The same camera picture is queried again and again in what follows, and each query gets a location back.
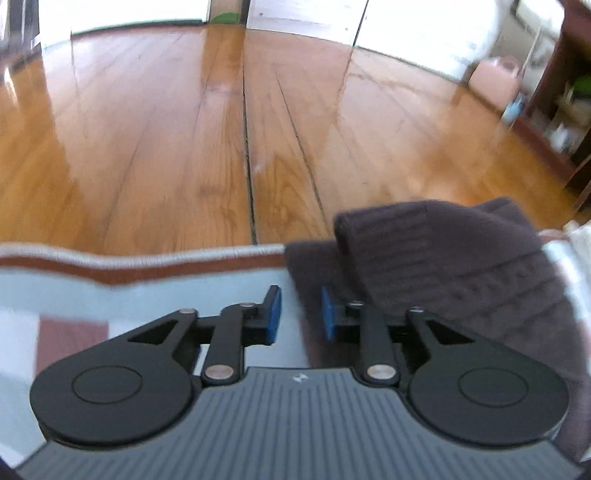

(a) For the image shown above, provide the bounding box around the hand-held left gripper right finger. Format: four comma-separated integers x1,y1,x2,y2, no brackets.
321,286,476,387

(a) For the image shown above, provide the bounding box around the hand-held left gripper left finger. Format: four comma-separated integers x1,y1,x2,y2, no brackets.
127,285,283,385

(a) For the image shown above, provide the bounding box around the dark brown knit sweater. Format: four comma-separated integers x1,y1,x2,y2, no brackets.
284,198,591,462

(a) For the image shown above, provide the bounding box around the checkered mat with brown border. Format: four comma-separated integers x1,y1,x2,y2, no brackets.
0,242,324,467

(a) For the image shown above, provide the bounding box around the small light blue bottle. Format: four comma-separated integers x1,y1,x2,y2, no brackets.
501,92,528,128

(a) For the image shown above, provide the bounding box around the dark wooden shelf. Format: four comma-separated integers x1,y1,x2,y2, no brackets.
515,0,591,206

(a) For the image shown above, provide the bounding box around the pink storage box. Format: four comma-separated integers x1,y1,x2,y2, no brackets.
468,55,520,112

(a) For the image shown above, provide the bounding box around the white item on shelf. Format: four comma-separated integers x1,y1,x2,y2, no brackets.
545,121,574,154

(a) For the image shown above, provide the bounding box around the white cabinet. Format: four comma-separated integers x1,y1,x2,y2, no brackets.
355,0,503,83

